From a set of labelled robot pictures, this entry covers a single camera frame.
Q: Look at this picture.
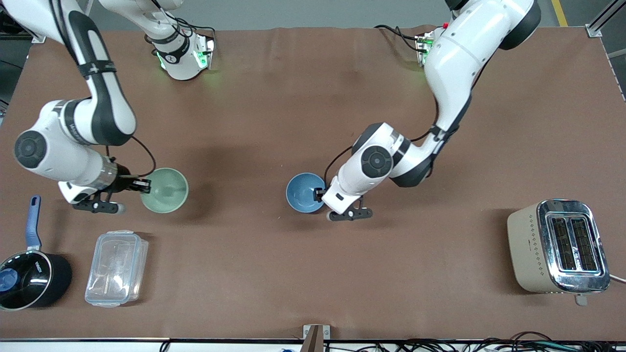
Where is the black pot with blue handle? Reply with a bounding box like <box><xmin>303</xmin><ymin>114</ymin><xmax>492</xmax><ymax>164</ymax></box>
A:
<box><xmin>0</xmin><ymin>195</ymin><xmax>73</xmax><ymax>311</ymax></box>

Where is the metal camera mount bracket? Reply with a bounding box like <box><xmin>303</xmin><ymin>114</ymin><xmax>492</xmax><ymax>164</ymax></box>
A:
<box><xmin>302</xmin><ymin>324</ymin><xmax>331</xmax><ymax>352</ymax></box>

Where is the green bowl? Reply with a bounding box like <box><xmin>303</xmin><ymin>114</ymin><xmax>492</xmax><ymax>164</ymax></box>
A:
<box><xmin>141</xmin><ymin>168</ymin><xmax>189</xmax><ymax>214</ymax></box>

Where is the beige chrome toaster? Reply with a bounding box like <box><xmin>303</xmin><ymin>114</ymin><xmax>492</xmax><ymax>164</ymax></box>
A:
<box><xmin>507</xmin><ymin>198</ymin><xmax>611</xmax><ymax>307</ymax></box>

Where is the black cable bundle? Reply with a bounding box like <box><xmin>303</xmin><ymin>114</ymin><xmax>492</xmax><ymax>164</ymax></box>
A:
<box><xmin>391</xmin><ymin>331</ymin><xmax>626</xmax><ymax>352</ymax></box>

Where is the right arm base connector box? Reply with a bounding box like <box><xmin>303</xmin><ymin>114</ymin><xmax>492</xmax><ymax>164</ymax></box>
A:
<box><xmin>194</xmin><ymin>34</ymin><xmax>217</xmax><ymax>70</ymax></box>

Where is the brown table cloth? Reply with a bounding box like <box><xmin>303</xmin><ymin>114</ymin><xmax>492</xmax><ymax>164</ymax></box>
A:
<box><xmin>0</xmin><ymin>24</ymin><xmax>626</xmax><ymax>341</ymax></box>

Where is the glass lid with blue knob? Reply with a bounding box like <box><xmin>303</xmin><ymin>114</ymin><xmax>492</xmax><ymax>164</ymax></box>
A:
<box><xmin>0</xmin><ymin>251</ymin><xmax>52</xmax><ymax>310</ymax></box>

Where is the blue bowl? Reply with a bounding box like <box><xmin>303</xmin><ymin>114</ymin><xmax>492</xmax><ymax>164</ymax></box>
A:
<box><xmin>286</xmin><ymin>173</ymin><xmax>327</xmax><ymax>214</ymax></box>

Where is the black left base cable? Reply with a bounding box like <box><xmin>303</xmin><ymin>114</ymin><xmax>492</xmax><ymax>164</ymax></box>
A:
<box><xmin>374</xmin><ymin>24</ymin><xmax>422</xmax><ymax>52</ymax></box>

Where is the clear plastic food container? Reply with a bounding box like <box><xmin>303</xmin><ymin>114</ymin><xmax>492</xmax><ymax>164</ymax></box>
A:
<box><xmin>85</xmin><ymin>230</ymin><xmax>149</xmax><ymax>308</ymax></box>

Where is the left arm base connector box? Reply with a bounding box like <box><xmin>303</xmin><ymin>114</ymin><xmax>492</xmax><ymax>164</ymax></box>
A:
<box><xmin>415</xmin><ymin>30</ymin><xmax>436</xmax><ymax>67</ymax></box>

